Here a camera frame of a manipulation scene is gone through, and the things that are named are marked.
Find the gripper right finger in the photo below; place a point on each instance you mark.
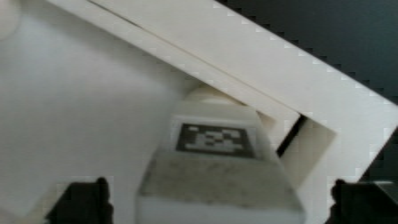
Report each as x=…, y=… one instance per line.
x=365, y=203

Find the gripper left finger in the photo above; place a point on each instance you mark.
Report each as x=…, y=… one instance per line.
x=82, y=206

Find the white table leg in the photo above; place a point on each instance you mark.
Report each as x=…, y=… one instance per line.
x=216, y=181

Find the white square tabletop tray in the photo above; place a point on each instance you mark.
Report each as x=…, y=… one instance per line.
x=90, y=94

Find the white U-shaped obstacle fence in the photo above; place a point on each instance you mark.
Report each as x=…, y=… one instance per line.
x=281, y=71

